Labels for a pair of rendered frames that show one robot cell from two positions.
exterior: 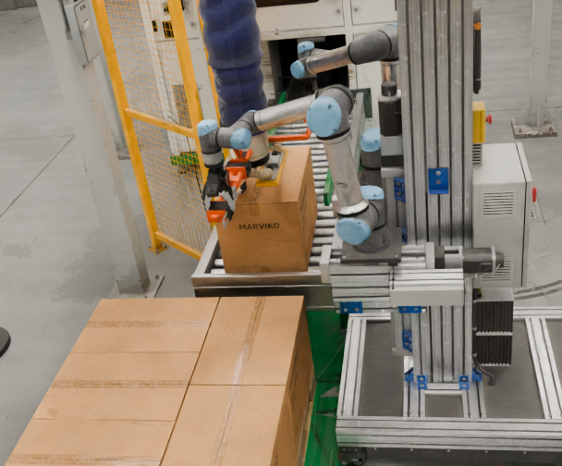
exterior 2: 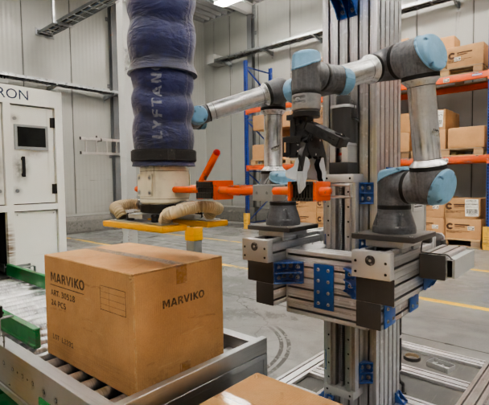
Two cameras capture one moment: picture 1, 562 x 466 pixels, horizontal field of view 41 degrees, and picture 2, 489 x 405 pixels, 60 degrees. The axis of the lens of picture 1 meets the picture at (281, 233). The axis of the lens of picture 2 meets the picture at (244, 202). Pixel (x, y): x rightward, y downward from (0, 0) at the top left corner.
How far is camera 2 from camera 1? 283 cm
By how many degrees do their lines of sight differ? 64
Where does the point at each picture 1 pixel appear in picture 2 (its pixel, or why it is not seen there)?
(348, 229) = (447, 182)
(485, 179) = not seen: hidden behind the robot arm
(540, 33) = not seen: hidden behind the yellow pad
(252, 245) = (174, 331)
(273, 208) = (200, 268)
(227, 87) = (174, 96)
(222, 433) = not seen: outside the picture
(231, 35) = (189, 31)
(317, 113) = (434, 42)
